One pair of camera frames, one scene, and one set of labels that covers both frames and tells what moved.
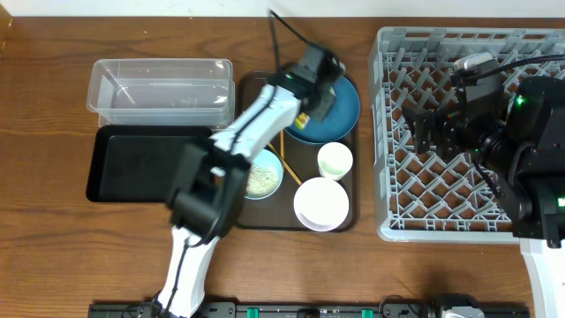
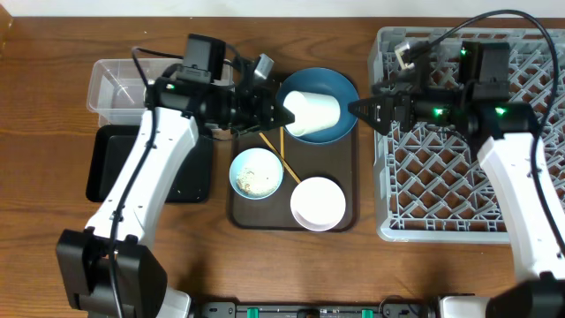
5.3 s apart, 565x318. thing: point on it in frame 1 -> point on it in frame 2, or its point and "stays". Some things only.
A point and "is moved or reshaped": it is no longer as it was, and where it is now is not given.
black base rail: (342, 310) stays
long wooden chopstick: (280, 157) stays
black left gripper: (325, 106) -> (261, 103)
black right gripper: (424, 129) -> (395, 109)
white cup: (334, 160) is moved or reshaped
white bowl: (321, 204) stays
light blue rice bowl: (266, 176) stays
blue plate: (340, 122) stays
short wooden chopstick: (282, 143) stays
